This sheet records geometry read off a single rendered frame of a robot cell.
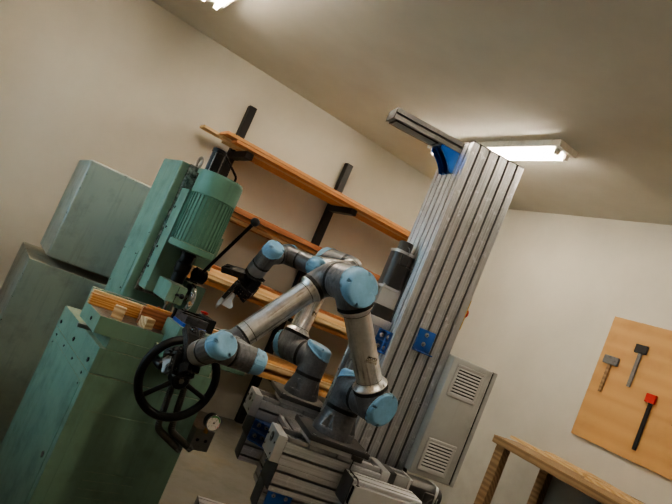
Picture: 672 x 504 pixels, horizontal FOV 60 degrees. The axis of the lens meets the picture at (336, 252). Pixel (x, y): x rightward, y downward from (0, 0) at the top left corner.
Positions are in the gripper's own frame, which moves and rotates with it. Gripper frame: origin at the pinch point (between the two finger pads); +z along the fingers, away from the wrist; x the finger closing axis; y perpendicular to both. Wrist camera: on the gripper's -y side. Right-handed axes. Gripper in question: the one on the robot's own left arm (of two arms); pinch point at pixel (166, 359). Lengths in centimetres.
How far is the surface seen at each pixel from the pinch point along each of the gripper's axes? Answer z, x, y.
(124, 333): 20.7, -7.9, -10.4
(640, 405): -5, 328, -66
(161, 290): 28.9, 3.7, -33.3
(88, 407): 33.4, -8.1, 12.9
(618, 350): 5, 329, -106
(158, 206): 32, -5, -68
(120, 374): 27.4, -3.0, 1.2
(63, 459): 42, -8, 29
